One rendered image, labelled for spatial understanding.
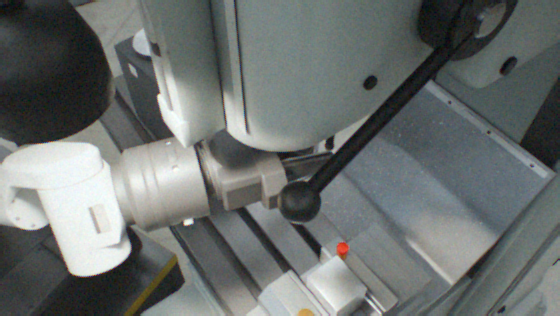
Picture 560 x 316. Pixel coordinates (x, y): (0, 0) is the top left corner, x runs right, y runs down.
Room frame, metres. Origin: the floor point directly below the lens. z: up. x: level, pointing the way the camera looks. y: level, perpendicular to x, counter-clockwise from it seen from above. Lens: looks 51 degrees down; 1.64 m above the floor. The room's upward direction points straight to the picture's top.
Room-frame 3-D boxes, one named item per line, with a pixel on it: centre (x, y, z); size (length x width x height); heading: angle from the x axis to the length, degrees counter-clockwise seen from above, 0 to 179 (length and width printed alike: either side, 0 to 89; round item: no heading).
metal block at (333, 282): (0.26, -0.07, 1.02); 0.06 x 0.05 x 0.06; 37
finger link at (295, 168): (0.31, -0.03, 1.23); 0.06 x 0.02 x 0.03; 110
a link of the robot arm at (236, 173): (0.31, 0.07, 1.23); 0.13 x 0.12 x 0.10; 20
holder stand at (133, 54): (0.65, 0.19, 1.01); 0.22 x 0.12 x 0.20; 44
